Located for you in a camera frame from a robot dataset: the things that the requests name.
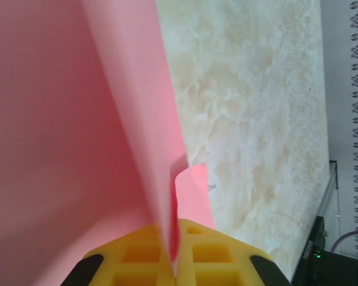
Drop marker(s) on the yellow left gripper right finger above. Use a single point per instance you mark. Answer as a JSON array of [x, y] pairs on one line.
[[220, 256]]

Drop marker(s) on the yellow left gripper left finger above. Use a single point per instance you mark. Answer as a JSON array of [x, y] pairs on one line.
[[131, 256]]

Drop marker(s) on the pink paper sheet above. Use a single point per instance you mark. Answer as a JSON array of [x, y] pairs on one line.
[[47, 119]]

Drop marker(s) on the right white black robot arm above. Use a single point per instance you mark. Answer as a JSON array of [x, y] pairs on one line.
[[340, 268]]

